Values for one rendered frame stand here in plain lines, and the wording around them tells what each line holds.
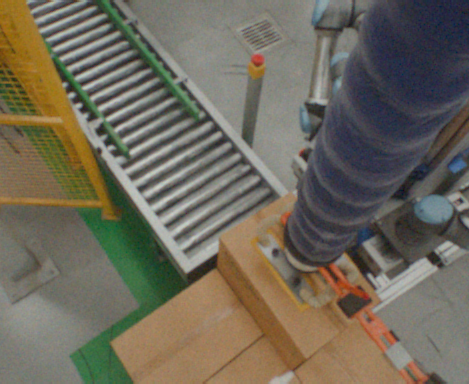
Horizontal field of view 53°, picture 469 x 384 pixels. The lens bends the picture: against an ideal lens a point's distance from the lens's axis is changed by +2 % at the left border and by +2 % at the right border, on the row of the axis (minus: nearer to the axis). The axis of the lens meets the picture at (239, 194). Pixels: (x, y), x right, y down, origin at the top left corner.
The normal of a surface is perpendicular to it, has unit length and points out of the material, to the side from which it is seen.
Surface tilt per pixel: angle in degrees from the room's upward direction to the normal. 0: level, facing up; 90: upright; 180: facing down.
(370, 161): 80
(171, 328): 0
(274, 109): 0
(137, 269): 0
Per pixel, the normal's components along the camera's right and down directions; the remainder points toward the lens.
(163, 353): 0.06, -0.45
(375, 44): -0.88, 0.29
